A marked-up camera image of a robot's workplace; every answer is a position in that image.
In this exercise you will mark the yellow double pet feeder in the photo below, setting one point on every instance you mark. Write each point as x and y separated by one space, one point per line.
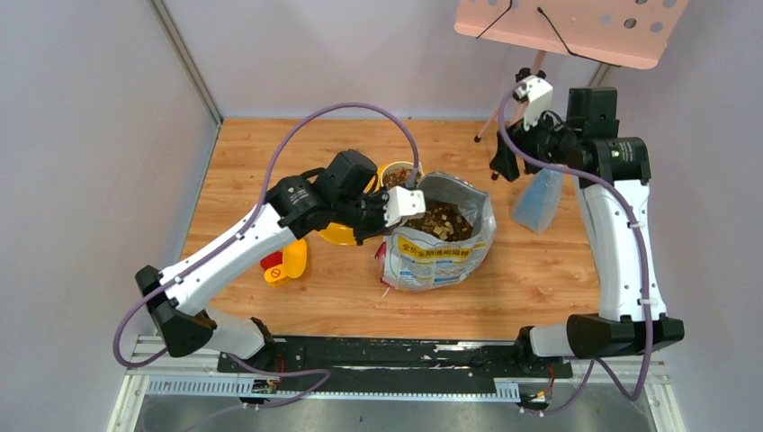
342 235

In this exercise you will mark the pink music stand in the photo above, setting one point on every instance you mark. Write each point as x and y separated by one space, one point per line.
630 34

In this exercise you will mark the cream bowl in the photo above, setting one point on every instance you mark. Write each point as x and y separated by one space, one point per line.
394 174

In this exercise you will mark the yellow plastic scoop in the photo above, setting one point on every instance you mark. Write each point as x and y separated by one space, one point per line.
295 258

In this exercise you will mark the red toy block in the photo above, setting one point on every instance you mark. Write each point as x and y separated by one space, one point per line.
272 260

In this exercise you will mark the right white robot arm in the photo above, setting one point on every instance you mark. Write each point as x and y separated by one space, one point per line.
613 176

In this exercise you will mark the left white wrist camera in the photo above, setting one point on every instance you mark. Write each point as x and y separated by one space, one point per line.
403 205

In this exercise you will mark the pet food kibble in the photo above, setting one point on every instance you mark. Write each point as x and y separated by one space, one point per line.
442 220

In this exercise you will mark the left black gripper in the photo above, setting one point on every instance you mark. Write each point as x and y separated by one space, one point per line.
370 216

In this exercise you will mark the yellow toy block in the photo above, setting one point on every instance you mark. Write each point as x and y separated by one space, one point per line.
276 275

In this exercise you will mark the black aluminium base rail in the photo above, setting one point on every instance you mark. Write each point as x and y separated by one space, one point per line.
376 369

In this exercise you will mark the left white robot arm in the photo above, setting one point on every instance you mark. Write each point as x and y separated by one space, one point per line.
177 297

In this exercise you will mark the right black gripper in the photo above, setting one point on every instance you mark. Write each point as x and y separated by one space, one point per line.
506 160

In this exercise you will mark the pet food bag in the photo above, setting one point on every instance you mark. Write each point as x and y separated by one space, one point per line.
413 261

